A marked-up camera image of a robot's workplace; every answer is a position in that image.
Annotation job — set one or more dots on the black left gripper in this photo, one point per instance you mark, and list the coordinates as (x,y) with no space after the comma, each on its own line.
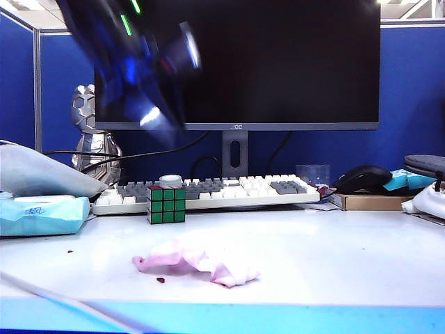
(139,69)

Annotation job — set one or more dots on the Rubik's cube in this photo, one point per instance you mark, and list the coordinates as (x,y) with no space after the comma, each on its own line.
(166,205)

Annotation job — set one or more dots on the pink stained wet wipe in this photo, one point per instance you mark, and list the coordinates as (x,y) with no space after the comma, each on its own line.
(194,261)

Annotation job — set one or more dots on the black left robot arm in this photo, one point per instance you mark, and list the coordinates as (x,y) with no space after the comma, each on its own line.
(97,28)

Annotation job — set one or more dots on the light blue wet wipes pack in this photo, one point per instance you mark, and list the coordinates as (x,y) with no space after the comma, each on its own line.
(41,217)

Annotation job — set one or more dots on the silver faceted figurine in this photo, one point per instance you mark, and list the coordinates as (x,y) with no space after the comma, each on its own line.
(94,146)

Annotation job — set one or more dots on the translucent white tape roll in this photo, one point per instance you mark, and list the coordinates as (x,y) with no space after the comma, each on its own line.
(170,180)

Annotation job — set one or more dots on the white and grey keyboard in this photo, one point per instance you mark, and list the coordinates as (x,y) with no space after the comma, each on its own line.
(226,203)

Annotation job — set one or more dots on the black AOC computer monitor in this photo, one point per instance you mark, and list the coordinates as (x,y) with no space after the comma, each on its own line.
(278,69)

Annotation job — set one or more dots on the clear glass cup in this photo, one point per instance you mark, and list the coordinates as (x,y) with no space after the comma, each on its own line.
(313,174)

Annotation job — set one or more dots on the black computer mouse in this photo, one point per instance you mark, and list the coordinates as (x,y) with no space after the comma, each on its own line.
(365,177)

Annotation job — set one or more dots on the flat brown cardboard box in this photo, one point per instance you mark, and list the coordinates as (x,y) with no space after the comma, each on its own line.
(372,202)

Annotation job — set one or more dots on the cyan paper package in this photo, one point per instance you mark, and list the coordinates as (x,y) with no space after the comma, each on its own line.
(403,179)

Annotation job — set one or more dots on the grey fabric zip case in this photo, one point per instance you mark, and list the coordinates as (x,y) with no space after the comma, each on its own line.
(427,163)

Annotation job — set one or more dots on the grey aluminium partition frame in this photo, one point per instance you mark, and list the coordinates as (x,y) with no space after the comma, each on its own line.
(37,87)

